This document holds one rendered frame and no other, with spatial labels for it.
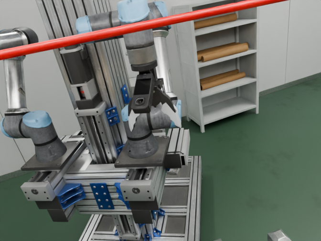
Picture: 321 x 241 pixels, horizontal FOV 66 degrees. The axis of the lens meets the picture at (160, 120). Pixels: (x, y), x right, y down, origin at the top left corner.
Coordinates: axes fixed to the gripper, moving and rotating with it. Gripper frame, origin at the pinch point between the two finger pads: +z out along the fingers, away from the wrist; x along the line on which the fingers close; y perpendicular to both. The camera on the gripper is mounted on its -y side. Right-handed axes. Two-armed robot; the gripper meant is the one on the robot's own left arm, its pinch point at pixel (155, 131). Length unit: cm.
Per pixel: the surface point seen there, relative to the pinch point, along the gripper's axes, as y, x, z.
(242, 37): 293, -60, 30
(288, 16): 350, -130, 20
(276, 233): -21.1, -28.9, 15.9
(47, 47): -41, -4, -32
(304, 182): 124, -90, 132
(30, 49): -42, -3, -32
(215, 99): 284, -18, 112
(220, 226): 75, -15, 132
